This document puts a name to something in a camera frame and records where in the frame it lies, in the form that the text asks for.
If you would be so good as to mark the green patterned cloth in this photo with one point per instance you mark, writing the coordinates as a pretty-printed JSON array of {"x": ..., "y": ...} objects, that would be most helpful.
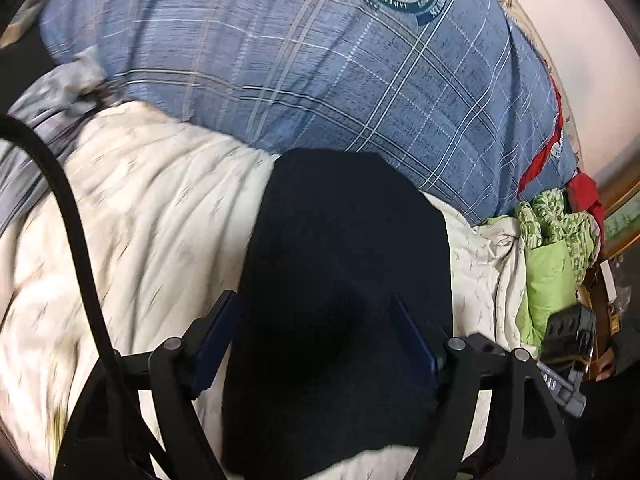
[{"x": 547, "y": 270}]

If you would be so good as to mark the red cloth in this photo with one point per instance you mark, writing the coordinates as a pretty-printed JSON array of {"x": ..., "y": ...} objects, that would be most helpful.
[{"x": 582, "y": 192}]

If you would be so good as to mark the white quilted blanket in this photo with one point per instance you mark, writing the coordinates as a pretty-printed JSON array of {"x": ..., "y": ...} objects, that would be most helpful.
[{"x": 150, "y": 220}]

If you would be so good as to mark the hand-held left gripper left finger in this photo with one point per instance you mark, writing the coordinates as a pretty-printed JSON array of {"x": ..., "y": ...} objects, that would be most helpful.
[{"x": 215, "y": 345}]

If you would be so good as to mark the white card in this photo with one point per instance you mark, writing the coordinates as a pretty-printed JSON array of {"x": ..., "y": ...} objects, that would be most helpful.
[{"x": 608, "y": 280}]

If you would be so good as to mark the grey-blue knotted cloth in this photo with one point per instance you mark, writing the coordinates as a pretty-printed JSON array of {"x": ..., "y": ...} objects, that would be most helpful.
[{"x": 55, "y": 90}]

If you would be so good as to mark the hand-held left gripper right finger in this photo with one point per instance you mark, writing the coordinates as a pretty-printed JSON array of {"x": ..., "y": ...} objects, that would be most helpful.
[{"x": 420, "y": 337}]

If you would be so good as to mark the wooden bedside cabinet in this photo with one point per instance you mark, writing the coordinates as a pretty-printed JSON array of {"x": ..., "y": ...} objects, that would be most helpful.
[{"x": 597, "y": 310}]

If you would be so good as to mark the dark navy zip jacket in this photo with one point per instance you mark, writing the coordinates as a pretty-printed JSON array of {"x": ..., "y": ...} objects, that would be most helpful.
[{"x": 340, "y": 260}]

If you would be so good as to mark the person's right hand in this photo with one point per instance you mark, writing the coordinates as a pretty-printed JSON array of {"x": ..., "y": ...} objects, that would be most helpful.
[{"x": 607, "y": 362}]

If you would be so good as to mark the blue red-edged pillow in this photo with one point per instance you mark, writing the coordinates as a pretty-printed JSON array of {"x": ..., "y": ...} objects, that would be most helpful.
[{"x": 565, "y": 155}]

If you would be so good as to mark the person's right forearm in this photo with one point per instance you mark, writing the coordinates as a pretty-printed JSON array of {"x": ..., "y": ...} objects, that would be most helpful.
[{"x": 629, "y": 355}]

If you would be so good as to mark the gold-framed picture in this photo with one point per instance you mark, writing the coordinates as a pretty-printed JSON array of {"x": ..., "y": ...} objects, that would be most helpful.
[{"x": 622, "y": 225}]

